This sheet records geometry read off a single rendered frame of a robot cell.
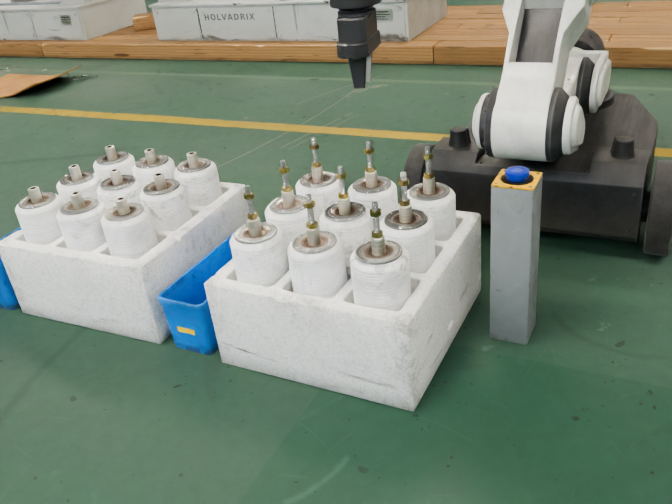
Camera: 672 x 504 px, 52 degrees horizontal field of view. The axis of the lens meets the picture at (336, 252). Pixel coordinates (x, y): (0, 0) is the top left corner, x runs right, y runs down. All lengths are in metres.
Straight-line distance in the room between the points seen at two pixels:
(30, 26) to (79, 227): 3.26
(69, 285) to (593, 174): 1.10
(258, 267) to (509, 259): 0.43
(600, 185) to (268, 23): 2.34
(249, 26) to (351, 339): 2.65
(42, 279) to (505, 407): 0.97
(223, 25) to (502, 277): 2.69
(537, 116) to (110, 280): 0.88
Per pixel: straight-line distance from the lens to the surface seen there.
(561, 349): 1.31
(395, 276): 1.07
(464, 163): 1.56
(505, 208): 1.17
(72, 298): 1.53
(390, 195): 1.31
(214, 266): 1.47
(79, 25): 4.34
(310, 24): 3.42
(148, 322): 1.41
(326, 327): 1.13
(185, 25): 3.83
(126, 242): 1.38
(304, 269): 1.13
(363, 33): 1.20
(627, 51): 2.96
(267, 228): 1.21
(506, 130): 1.37
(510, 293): 1.25
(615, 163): 1.52
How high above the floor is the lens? 0.80
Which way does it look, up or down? 29 degrees down
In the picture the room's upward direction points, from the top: 7 degrees counter-clockwise
